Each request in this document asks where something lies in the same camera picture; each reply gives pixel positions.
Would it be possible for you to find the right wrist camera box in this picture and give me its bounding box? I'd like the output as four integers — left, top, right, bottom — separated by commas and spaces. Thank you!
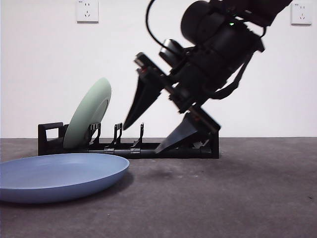
158, 39, 190, 69

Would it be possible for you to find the blue plate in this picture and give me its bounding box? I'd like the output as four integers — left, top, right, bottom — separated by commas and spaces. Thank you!
0, 153, 130, 204

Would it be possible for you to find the black plate rack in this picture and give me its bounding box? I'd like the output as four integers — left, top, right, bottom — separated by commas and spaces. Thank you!
38, 121, 220, 159

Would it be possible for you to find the white wall socket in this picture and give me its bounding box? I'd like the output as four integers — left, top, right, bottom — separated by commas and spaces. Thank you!
291, 2, 312, 26
76, 0, 99, 24

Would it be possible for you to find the green plate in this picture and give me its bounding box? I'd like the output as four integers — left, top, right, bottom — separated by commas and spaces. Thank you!
63, 77, 112, 149

